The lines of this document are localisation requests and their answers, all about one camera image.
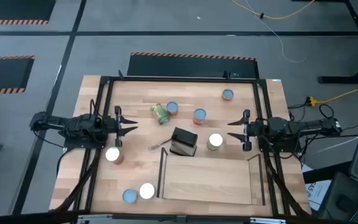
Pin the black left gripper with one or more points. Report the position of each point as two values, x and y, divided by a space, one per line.
117 124

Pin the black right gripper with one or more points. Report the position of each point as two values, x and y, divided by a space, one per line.
247 129

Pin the tall green label can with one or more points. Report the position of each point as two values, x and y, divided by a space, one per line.
215 140

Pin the brown label tin can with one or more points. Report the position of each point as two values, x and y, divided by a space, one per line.
112 154

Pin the small short tin can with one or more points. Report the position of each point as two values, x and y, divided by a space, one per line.
227 94

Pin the mandarin orange can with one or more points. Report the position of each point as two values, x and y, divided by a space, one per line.
199 115

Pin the mixed fruit can white label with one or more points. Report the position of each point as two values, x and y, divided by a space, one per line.
172 107

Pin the pineapple rings can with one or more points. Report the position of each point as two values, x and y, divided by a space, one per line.
130 196

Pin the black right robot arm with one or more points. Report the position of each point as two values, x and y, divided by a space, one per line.
291 127

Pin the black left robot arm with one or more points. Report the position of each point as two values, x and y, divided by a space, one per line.
82 127

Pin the green label tin can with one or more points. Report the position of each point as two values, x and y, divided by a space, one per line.
160 114

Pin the black box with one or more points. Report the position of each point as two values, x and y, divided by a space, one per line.
183 137

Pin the silver top tin can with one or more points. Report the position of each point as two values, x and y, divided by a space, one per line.
147 191

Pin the black mat with hazard stripe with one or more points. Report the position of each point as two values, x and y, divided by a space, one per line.
2 74
191 67
11 9

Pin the white paper sheet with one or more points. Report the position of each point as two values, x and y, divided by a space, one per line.
317 193

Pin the black rig crossbeam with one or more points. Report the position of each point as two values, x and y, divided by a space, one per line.
26 217

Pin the black metal table frame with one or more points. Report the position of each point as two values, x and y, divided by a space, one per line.
182 79

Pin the black desk leg frame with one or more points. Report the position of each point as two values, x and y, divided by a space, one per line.
337 80

